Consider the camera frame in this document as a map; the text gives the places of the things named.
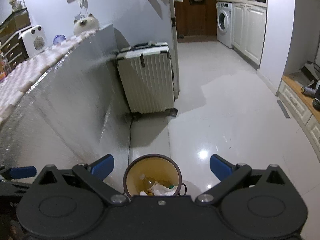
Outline clear plastic bottle with label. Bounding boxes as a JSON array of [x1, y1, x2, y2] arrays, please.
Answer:
[[139, 174, 158, 191]]

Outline white tissue paper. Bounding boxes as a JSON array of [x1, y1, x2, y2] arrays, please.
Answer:
[[139, 184, 177, 197]]

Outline yellow trash bin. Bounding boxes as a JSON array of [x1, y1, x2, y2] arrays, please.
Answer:
[[123, 154, 187, 198]]

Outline checkered brown white tablecloth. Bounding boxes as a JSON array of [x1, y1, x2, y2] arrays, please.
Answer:
[[1, 30, 97, 125]]

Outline white low drawer unit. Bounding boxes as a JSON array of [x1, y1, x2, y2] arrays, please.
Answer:
[[278, 76, 319, 159]]

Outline white ribbed suitcase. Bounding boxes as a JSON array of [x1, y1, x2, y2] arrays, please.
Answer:
[[116, 42, 178, 118]]

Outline black drawer cabinet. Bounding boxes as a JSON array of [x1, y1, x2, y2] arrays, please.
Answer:
[[1, 34, 28, 69]]

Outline white space heater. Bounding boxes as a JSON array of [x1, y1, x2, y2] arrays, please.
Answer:
[[19, 25, 47, 58]]

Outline blue tissue pack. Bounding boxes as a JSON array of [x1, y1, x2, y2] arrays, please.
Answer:
[[53, 35, 66, 45]]

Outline white cat shaped ornament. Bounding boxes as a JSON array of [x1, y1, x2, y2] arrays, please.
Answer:
[[73, 14, 100, 35]]

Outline white kitchen cabinets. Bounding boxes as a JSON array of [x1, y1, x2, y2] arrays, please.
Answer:
[[232, 3, 267, 65]]

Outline glass terrarium tank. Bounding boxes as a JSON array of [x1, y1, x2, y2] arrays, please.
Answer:
[[1, 8, 31, 37]]

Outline white washing machine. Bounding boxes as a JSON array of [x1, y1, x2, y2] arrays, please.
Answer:
[[216, 1, 233, 49]]

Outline dried flower bouquet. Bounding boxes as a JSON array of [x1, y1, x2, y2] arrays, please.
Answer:
[[8, 0, 20, 12]]

